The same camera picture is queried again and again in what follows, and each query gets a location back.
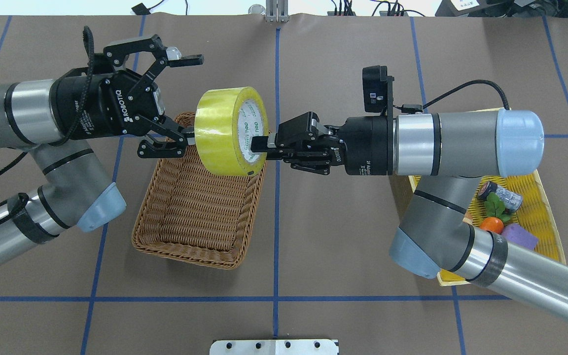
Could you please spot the purple foam cube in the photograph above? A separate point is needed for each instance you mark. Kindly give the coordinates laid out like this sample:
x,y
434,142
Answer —
x,y
517,234

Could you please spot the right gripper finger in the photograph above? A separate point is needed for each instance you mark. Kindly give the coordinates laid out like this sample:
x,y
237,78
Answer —
x,y
284,154
265,143

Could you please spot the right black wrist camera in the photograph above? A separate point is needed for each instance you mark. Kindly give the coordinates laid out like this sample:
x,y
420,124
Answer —
x,y
377,89

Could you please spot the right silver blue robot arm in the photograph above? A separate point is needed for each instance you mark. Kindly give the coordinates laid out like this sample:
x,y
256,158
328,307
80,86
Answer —
x,y
451,153

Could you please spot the aluminium frame post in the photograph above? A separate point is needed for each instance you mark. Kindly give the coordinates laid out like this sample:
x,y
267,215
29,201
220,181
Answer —
x,y
276,11

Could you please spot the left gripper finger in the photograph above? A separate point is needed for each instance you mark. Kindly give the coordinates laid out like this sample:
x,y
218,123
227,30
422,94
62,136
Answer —
x,y
175,61
186,136

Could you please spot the small grey labelled can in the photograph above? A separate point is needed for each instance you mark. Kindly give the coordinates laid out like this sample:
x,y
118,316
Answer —
x,y
512,200

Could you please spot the brown wicker basket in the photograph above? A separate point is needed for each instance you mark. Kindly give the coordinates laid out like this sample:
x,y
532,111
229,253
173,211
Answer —
x,y
190,215

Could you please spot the yellow woven plastic basket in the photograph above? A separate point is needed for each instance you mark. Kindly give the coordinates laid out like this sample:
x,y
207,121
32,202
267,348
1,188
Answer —
x,y
534,214

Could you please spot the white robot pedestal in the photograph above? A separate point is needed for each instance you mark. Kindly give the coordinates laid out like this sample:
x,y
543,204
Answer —
x,y
276,347

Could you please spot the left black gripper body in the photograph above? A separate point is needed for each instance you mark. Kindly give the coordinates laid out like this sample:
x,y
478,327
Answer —
x,y
109,104

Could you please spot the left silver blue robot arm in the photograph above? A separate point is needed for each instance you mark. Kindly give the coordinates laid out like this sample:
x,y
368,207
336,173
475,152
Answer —
x,y
52,120

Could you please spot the orange toy carrot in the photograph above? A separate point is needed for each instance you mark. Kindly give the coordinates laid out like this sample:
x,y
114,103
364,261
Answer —
x,y
492,224

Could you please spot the yellow tape roll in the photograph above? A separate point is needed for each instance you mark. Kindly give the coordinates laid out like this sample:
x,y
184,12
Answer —
x,y
226,121

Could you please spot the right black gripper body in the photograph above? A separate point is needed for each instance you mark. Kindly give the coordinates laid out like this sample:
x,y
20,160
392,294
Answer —
x,y
365,145

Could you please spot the small black device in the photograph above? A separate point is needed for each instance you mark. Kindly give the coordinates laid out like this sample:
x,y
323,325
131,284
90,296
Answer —
x,y
140,9

